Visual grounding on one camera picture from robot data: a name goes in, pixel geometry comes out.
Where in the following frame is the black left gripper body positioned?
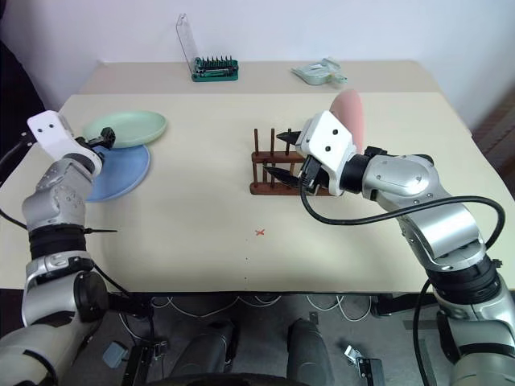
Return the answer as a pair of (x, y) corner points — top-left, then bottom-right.
(74, 135), (102, 150)

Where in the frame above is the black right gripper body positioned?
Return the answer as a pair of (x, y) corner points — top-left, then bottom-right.
(296, 154), (324, 195)

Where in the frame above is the green plate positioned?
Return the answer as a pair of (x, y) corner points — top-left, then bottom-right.
(82, 110), (169, 150)

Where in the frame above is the pink plate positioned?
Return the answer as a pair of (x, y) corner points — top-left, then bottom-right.
(329, 88), (367, 155)

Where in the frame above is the wooden dish rack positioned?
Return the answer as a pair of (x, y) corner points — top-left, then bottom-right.
(249, 127), (334, 197)

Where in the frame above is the blue plate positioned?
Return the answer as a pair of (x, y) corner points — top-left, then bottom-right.
(84, 143), (151, 203)

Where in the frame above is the clear plastic packaging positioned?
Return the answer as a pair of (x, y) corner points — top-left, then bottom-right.
(290, 57), (348, 86)

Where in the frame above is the green screwdriver bit case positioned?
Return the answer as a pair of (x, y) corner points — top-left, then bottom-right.
(175, 12), (241, 84)

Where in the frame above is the dark rounded shape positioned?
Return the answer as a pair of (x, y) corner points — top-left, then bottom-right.
(286, 318), (336, 386)
(171, 318), (238, 386)

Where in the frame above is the black clamp with silver clip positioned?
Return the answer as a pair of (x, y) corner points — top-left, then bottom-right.
(344, 342), (384, 386)

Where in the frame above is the grey foot pedal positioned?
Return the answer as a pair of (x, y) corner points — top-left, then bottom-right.
(101, 341), (129, 368)

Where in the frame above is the black box with connectors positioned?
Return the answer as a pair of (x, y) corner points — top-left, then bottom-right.
(120, 339), (169, 386)

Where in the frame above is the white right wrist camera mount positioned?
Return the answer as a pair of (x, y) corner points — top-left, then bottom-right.
(296, 111), (358, 197)

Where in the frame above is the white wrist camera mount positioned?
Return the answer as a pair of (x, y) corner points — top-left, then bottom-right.
(296, 111), (358, 197)
(26, 109), (104, 175)

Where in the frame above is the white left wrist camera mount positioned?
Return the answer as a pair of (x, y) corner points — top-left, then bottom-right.
(26, 109), (104, 175)

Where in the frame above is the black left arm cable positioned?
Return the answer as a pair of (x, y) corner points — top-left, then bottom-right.
(0, 131), (38, 232)

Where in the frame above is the dark object at wall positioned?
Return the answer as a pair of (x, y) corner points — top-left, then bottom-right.
(0, 39), (49, 160)

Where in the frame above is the white floor cable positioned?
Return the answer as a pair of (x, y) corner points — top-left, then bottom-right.
(154, 295), (373, 322)

